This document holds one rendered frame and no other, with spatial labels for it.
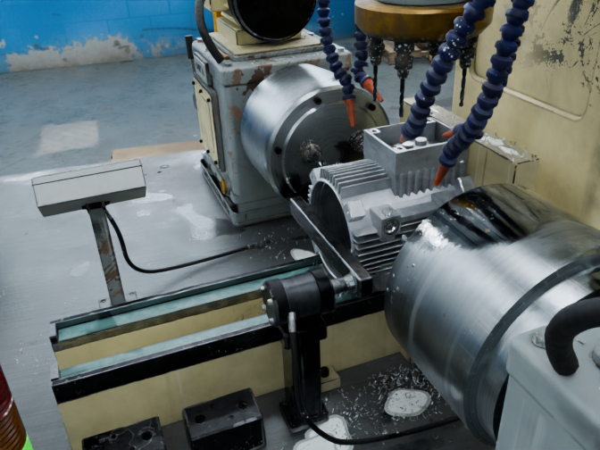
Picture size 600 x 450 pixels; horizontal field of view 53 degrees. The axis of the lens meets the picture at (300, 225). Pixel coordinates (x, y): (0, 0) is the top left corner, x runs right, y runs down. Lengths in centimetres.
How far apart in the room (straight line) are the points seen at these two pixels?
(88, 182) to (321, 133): 40
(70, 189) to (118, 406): 35
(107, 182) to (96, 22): 538
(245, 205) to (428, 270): 75
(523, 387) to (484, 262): 16
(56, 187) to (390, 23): 57
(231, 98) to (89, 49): 522
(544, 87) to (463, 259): 41
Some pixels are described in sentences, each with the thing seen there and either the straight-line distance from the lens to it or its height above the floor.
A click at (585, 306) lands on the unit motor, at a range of 39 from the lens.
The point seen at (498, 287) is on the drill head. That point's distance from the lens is 59.
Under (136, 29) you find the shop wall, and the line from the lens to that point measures 637.
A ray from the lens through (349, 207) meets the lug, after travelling 81.
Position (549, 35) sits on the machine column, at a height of 127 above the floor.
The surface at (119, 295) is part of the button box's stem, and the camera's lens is 114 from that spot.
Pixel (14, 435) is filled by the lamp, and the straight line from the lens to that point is 56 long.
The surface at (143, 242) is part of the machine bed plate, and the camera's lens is 136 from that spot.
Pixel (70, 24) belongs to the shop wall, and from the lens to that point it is 638.
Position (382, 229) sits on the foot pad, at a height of 106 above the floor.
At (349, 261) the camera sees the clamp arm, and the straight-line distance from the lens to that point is 80.
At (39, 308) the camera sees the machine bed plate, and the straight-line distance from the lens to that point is 123.
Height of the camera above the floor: 147
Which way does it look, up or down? 30 degrees down
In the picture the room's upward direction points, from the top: 3 degrees counter-clockwise
